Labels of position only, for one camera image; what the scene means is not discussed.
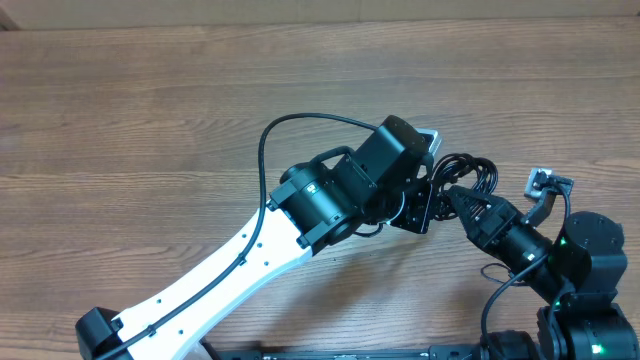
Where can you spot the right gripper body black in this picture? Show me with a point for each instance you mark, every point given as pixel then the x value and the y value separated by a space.
pixel 497 229

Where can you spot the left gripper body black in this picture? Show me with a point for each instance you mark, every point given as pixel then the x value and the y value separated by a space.
pixel 416 202

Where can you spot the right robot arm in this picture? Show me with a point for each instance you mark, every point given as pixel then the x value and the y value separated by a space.
pixel 576 274

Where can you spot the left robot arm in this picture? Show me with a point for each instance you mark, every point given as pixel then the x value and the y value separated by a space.
pixel 318 203

